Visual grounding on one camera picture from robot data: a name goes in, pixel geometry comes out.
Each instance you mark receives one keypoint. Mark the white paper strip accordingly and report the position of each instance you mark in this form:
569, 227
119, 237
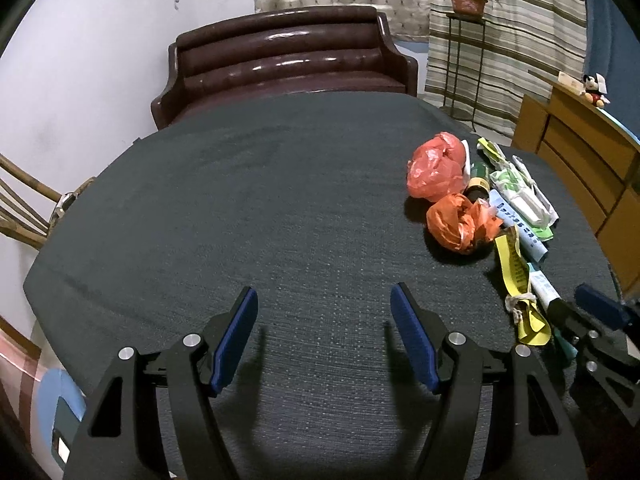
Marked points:
466, 154

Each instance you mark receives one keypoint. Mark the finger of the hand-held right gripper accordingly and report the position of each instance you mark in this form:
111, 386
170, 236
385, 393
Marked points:
567, 322
600, 306

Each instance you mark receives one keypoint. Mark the wooden cabinet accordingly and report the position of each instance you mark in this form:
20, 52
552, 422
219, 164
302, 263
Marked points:
575, 145

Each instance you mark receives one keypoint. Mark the white green tube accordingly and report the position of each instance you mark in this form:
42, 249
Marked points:
542, 287

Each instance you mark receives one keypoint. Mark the mouse plush toy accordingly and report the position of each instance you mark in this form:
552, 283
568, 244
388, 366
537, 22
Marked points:
594, 91

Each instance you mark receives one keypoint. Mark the brown leather armchair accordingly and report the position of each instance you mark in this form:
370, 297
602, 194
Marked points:
280, 55

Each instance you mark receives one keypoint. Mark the light red plastic bag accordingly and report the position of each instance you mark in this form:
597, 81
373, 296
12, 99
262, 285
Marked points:
435, 165

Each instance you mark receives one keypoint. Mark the green striped curtain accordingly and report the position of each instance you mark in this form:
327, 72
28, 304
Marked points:
530, 35

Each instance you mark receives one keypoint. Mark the bamboo chair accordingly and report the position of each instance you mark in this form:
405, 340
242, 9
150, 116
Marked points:
30, 190

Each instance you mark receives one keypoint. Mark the crumpled orange plastic bag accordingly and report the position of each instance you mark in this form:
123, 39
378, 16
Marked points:
450, 220

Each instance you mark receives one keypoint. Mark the black metal plant stand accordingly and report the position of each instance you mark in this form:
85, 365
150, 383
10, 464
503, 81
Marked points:
450, 60

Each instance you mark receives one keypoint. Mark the dark grey tablecloth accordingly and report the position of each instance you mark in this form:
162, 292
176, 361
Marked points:
280, 200

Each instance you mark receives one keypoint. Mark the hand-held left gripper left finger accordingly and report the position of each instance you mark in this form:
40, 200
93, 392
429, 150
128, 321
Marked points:
234, 340

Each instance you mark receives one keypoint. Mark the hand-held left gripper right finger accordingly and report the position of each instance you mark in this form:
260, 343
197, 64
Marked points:
412, 340

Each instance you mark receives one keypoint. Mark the small beige box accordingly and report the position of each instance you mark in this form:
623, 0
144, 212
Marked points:
570, 83

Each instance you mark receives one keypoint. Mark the small green bottle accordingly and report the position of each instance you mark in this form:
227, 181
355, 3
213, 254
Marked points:
479, 180

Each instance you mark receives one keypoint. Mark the white blue printed box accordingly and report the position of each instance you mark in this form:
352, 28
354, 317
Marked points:
522, 232

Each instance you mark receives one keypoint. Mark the white green packet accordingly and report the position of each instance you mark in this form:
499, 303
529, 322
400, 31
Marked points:
522, 200

